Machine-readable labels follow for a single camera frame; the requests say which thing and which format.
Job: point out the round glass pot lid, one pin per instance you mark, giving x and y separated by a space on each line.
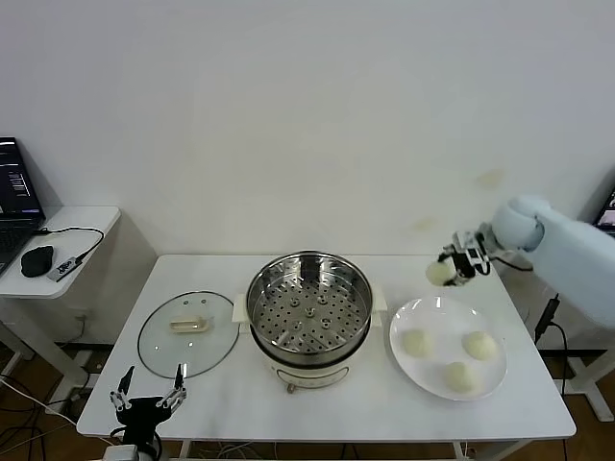
202 346

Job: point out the white wall socket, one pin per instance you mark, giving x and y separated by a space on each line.
82 316

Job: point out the black computer mouse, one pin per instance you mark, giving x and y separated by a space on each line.
37 260

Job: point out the cream electric cooking pot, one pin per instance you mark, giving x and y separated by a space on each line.
307 372

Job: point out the white side table with label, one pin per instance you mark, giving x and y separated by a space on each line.
583 379

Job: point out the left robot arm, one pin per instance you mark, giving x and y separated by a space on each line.
148 454

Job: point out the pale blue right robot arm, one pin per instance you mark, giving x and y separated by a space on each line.
567 254

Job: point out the white round plate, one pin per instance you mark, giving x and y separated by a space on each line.
442 312

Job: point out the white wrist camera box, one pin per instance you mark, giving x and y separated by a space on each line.
120 453

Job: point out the black laptop with dark screen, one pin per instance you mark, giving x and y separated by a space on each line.
17 192

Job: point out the dark laptop with video window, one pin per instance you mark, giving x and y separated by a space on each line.
606 216

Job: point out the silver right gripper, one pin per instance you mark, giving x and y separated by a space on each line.
475 254

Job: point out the white steamed baozi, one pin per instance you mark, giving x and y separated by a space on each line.
479 346
437 274
417 343
462 378

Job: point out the white side table with mouse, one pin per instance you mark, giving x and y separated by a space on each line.
81 221

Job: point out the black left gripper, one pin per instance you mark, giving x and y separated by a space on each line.
141 415

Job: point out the silver portable drive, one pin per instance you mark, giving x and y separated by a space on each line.
64 269

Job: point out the stainless steel steamer basket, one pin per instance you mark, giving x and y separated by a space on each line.
307 312

